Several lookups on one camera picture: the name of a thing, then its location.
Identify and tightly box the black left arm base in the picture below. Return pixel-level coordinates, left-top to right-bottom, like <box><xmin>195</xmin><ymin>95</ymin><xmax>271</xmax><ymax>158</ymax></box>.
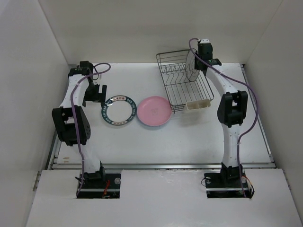
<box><xmin>76</xmin><ymin>173</ymin><xmax>121</xmax><ymax>199</ymax></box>

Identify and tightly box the blue plastic plate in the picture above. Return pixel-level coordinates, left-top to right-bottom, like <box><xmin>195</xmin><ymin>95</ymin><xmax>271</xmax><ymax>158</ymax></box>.
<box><xmin>136</xmin><ymin>116</ymin><xmax>170</xmax><ymax>131</ymax></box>

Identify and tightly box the dark wire dish rack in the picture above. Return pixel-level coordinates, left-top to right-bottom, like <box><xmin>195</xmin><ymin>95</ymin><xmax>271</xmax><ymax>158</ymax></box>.
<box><xmin>156</xmin><ymin>49</ymin><xmax>214</xmax><ymax>113</ymax></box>

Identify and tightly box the white rearmost plate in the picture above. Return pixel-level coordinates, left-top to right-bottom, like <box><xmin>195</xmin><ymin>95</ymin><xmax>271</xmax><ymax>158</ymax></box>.
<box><xmin>185</xmin><ymin>50</ymin><xmax>200</xmax><ymax>82</ymax></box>

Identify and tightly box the large patterned plate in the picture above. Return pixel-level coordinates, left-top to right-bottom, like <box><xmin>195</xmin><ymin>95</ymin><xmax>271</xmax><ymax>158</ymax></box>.
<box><xmin>101</xmin><ymin>95</ymin><xmax>137</xmax><ymax>126</ymax></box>

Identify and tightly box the white cutlery holder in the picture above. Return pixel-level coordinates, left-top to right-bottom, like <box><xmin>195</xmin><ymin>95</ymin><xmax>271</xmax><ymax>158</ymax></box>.
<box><xmin>185</xmin><ymin>99</ymin><xmax>211</xmax><ymax>111</ymax></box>

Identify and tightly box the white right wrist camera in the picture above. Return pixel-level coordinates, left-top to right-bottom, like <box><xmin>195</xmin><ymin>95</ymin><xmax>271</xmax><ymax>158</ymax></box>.
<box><xmin>200</xmin><ymin>39</ymin><xmax>210</xmax><ymax>44</ymax></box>

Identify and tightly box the aluminium side rail left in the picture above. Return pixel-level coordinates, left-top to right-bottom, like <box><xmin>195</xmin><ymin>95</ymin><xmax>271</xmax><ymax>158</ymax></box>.
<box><xmin>32</xmin><ymin>134</ymin><xmax>61</xmax><ymax>192</ymax></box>

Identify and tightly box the aluminium front rail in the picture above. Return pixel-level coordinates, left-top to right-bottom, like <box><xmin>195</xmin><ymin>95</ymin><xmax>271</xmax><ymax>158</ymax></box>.
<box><xmin>51</xmin><ymin>162</ymin><xmax>276</xmax><ymax>170</ymax></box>

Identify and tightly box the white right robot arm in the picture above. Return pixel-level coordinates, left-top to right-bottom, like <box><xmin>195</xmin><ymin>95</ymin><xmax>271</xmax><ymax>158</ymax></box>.
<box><xmin>193</xmin><ymin>39</ymin><xmax>248</xmax><ymax>186</ymax></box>

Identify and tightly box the pink plastic plate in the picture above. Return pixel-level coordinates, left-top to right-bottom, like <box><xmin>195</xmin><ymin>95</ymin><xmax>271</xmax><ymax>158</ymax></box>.
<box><xmin>137</xmin><ymin>96</ymin><xmax>172</xmax><ymax>127</ymax></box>

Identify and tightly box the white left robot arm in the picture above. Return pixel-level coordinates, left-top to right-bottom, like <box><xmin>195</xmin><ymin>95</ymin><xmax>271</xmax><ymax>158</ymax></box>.
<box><xmin>52</xmin><ymin>61</ymin><xmax>107</xmax><ymax>188</ymax></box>

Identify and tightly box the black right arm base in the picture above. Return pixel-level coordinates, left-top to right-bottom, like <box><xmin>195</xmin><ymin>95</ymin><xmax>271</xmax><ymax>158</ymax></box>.
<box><xmin>201</xmin><ymin>173</ymin><xmax>255</xmax><ymax>199</ymax></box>

